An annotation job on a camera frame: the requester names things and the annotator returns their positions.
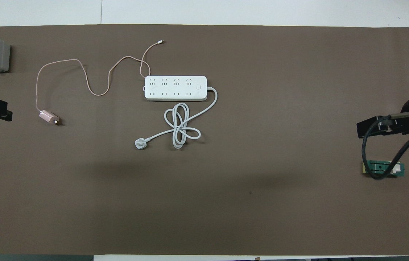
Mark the pink charger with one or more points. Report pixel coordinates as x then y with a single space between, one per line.
48 116

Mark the white power strip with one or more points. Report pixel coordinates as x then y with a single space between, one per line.
175 88

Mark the brown table mat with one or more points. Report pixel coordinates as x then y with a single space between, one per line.
226 199

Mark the green knife switch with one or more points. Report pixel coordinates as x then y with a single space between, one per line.
389 168

